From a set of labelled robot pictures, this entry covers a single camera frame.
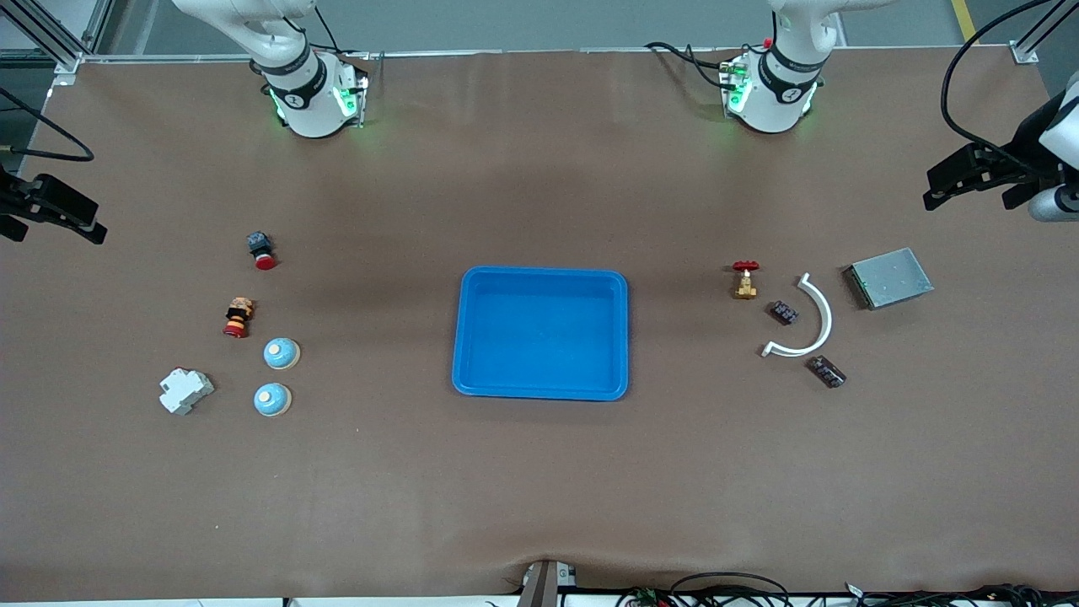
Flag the light blue call bell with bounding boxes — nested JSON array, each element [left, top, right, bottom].
[[253, 382, 293, 418], [263, 336, 302, 371]]

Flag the silver metal module box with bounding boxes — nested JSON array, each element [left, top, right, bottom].
[[845, 247, 935, 311]]

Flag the orange and red push button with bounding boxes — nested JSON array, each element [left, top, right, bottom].
[[223, 297, 256, 340]]

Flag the black button with red cap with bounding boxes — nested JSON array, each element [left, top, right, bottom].
[[246, 231, 279, 271]]

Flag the white curved plastic clip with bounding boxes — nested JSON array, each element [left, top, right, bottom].
[[760, 272, 834, 359]]

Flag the white circuit breaker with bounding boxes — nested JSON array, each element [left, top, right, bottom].
[[158, 368, 216, 416]]

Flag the blue plastic tray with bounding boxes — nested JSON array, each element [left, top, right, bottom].
[[452, 266, 630, 402]]

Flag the brown table mat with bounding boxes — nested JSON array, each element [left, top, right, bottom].
[[0, 46, 1079, 601]]

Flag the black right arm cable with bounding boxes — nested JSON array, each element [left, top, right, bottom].
[[0, 84, 95, 164]]

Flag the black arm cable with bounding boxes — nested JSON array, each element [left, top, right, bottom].
[[939, 0, 1059, 174], [0, 84, 95, 164]]

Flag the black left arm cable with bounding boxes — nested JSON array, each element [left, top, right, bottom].
[[939, 0, 1059, 174]]

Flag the aluminium frame profile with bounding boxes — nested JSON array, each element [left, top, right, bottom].
[[1012, 0, 1079, 65], [0, 0, 115, 85]]

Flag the black left base cable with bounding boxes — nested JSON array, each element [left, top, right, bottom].
[[645, 40, 743, 89]]

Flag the black base cable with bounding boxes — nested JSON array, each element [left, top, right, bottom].
[[314, 4, 372, 56], [645, 40, 743, 89]]

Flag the black right base cable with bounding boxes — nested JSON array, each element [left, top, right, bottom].
[[314, 4, 372, 56]]

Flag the black cable bundle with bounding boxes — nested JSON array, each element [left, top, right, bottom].
[[843, 582, 1079, 607]]

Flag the black cable loop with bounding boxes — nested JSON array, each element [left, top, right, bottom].
[[615, 572, 793, 607]]

